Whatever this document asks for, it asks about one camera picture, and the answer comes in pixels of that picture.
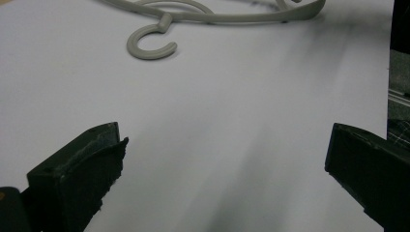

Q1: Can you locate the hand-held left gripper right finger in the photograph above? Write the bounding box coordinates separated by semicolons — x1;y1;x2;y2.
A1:
324;122;410;232

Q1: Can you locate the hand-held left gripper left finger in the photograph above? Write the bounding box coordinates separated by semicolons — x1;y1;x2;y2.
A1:
20;121;130;232

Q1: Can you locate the grey plastic clothes hanger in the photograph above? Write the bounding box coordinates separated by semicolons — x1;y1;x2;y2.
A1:
102;0;327;61

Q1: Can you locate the dark checked cloth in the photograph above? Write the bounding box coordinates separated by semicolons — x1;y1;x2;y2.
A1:
386;118;410;152

